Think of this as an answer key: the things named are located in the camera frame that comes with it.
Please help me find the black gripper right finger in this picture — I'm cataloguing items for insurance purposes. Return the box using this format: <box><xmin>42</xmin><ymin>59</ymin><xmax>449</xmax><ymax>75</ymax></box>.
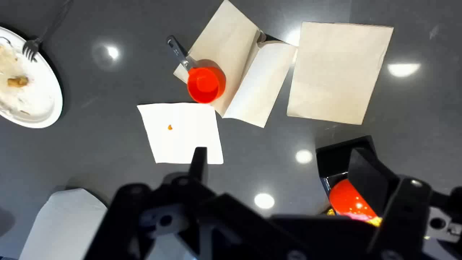
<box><xmin>346</xmin><ymin>147</ymin><xmax>462</xmax><ymax>260</ymax></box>

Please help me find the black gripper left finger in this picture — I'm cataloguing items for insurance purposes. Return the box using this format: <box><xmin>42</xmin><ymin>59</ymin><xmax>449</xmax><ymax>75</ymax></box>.
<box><xmin>83</xmin><ymin>145</ymin><xmax>300</xmax><ymax>260</ymax></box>

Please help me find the white paper towel roll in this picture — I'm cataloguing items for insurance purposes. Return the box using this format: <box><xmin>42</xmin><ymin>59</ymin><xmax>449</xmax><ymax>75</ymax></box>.
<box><xmin>19</xmin><ymin>186</ymin><xmax>109</xmax><ymax>260</ymax></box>

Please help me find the white paper napkin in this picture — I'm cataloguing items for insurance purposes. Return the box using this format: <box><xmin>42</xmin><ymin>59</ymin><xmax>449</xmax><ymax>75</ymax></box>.
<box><xmin>135</xmin><ymin>101</ymin><xmax>225</xmax><ymax>166</ymax></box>

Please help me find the black box red button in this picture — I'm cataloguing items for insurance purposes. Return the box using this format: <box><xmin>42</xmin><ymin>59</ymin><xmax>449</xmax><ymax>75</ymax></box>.
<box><xmin>314</xmin><ymin>134</ymin><xmax>387</xmax><ymax>229</ymax></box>

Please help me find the white plate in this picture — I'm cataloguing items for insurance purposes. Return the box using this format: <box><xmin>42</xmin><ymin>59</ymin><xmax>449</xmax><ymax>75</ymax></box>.
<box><xmin>0</xmin><ymin>26</ymin><xmax>65</xmax><ymax>130</ymax></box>

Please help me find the brown food piece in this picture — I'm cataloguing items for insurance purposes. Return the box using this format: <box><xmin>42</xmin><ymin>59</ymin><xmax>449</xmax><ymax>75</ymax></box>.
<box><xmin>6</xmin><ymin>73</ymin><xmax>32</xmax><ymax>89</ymax></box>

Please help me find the metal fork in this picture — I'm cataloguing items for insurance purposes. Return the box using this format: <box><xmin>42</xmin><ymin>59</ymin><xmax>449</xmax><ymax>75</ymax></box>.
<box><xmin>20</xmin><ymin>0</ymin><xmax>73</xmax><ymax>63</ymax></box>

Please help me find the red measuring cup black handle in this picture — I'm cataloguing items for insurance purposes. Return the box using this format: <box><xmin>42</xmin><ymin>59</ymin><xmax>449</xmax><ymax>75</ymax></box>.
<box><xmin>164</xmin><ymin>34</ymin><xmax>228</xmax><ymax>105</ymax></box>

